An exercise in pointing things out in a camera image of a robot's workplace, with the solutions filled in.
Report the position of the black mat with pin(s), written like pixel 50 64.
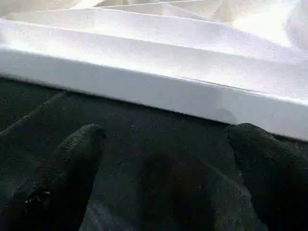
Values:
pixel 156 156

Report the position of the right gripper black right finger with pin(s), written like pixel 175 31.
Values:
pixel 272 178

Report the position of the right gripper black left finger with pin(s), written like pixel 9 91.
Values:
pixel 55 183

